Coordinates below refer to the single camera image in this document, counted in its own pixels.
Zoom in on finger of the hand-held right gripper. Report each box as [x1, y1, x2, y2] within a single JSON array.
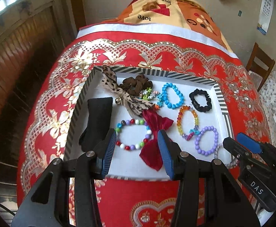
[[237, 132, 274, 156], [223, 137, 253, 168]]

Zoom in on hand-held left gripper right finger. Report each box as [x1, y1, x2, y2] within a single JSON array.
[[157, 130, 259, 227]]

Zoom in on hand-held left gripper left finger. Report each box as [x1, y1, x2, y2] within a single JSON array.
[[10, 129, 118, 227]]

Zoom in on red velvet bow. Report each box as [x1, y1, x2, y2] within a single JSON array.
[[139, 109, 174, 171]]

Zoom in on silver white bracelet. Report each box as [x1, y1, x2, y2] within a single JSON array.
[[214, 143, 238, 168]]

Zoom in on white tray with striped rim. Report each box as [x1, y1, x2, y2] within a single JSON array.
[[63, 65, 235, 181]]

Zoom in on multicolour bead bracelet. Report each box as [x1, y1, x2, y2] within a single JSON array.
[[114, 119, 152, 151]]

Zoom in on orange clear bead bracelet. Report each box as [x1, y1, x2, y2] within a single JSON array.
[[177, 105, 200, 141]]

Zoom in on black scrunchie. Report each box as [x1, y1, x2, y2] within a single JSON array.
[[189, 89, 213, 113]]

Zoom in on colourful flower bead bracelet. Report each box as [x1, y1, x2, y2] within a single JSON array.
[[140, 87, 163, 108]]

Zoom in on brown scrunchie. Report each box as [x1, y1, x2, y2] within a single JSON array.
[[118, 74, 154, 95]]

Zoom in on blue bead bracelet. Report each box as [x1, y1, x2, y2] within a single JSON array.
[[161, 82, 184, 110]]

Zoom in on leopard print bow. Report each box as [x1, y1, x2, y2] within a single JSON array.
[[100, 66, 156, 117]]

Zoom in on red floral tablecloth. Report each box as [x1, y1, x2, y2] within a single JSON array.
[[16, 22, 273, 227]]

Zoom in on wooden chair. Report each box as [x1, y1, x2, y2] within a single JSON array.
[[245, 42, 276, 91]]

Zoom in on wooden louvred panel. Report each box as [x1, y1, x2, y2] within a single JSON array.
[[0, 2, 82, 171]]

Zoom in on printed blanket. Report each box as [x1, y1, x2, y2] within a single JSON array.
[[115, 0, 234, 52]]

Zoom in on purple bead bracelet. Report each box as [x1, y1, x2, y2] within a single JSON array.
[[194, 126, 220, 156]]

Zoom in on black cable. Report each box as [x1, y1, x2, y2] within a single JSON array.
[[0, 200, 18, 218]]

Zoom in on wall calendar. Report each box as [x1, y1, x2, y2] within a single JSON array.
[[257, 0, 274, 35]]

